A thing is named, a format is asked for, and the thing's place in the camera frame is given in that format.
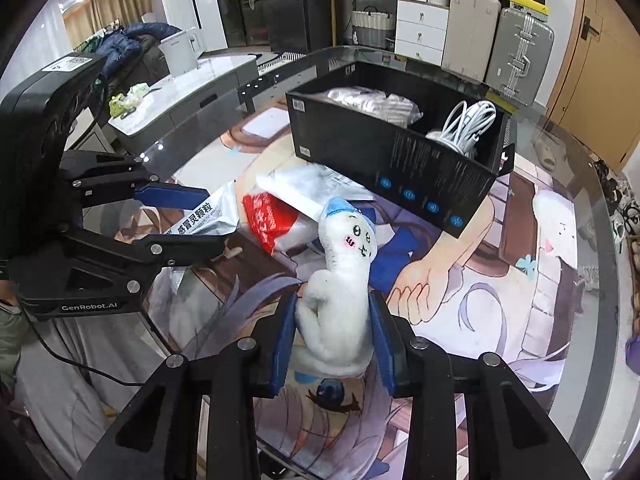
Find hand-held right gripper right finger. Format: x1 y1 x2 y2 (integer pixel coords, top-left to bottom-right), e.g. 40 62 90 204
369 291 596 480

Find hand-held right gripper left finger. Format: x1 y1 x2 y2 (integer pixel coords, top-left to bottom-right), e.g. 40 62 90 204
75 292 303 480

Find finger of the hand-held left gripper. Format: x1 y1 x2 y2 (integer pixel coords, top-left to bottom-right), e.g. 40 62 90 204
61 227 240 283
60 150 212 209

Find silver medicine packet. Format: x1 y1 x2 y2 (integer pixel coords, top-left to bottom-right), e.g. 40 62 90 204
165 180 242 241

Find white plush toy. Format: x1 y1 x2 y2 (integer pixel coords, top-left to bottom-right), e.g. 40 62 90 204
292 197 379 379

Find red and white plastic bag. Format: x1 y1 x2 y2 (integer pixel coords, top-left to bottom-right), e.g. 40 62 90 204
242 192 326 256

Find clear bag of white cotton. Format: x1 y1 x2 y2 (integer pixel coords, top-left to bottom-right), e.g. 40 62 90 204
256 165 374 221

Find black storage box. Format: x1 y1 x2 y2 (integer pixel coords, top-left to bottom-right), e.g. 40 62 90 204
285 60 516 240

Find bag of white laces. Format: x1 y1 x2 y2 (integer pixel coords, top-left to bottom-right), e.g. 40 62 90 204
322 87 388 113

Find white cable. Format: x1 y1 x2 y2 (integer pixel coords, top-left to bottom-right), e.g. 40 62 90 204
425 100 499 159

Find person's left forearm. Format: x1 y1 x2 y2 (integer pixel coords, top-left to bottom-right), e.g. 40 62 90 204
0 282 33 401

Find green white cloth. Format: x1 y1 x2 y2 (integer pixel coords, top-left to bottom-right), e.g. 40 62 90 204
109 82 151 119

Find printed desk mat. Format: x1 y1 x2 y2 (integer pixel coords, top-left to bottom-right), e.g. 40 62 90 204
100 105 581 466

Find grey side table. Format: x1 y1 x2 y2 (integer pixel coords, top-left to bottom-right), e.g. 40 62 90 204
107 52 261 152

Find blue jacket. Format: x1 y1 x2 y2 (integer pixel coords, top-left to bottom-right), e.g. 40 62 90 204
92 21 184 79

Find beige curtain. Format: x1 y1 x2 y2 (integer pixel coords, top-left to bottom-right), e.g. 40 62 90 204
62 0 154 44

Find white kettle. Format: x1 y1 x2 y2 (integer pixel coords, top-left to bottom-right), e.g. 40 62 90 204
157 29 206 77

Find tall glass cabinet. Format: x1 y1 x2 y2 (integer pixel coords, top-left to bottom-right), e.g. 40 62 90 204
210 0 261 47

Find dark grey fridge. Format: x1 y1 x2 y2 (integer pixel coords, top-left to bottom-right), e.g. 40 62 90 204
255 0 334 54

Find purple bag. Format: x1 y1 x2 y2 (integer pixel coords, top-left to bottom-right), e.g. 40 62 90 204
625 335 640 377

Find woven basket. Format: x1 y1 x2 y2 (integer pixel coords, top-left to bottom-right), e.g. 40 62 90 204
350 6 396 50

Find white desk with drawers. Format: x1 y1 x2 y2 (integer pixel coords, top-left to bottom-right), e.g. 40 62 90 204
315 0 451 69

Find silver suitcase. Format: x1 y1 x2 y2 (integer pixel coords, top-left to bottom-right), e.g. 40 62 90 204
485 7 556 107

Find beige suitcase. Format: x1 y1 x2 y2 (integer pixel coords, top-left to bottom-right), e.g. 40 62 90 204
442 0 502 84

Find wooden door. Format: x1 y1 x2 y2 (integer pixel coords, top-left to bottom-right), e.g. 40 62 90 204
545 0 640 172

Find yellow black shoe box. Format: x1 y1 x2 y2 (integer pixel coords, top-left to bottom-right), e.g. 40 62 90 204
510 1 551 17

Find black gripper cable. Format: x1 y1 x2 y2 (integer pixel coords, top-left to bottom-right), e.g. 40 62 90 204
27 317 151 389

